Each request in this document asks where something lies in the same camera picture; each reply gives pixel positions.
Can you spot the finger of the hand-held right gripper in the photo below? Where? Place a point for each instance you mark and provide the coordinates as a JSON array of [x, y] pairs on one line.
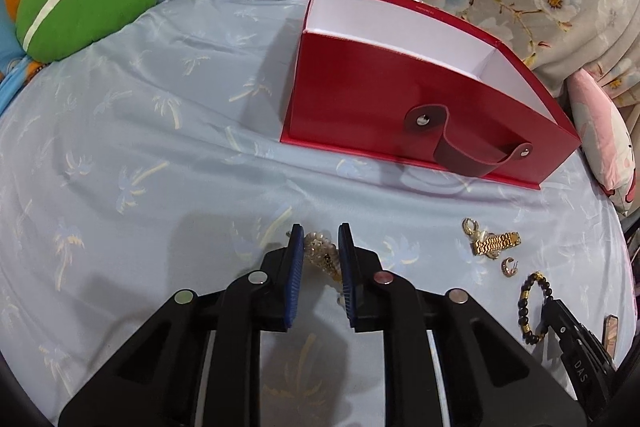
[[575, 342]]

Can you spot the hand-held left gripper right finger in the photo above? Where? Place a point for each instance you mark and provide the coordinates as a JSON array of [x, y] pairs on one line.
[[348, 279]]

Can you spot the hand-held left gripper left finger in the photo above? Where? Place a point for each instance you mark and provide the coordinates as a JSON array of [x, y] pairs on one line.
[[295, 279]]

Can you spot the silver metal watch band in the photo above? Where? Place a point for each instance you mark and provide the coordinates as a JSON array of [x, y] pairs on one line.
[[611, 332]]

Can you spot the gold watch band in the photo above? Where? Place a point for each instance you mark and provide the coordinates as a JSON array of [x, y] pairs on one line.
[[495, 243]]

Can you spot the gold hoop earring with pearl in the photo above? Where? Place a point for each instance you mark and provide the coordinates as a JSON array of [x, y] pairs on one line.
[[467, 223]]

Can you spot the light blue bed sheet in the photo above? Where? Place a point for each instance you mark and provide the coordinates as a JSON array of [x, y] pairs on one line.
[[150, 157]]

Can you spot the pink and white pillow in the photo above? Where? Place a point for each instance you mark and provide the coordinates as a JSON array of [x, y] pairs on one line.
[[600, 132]]

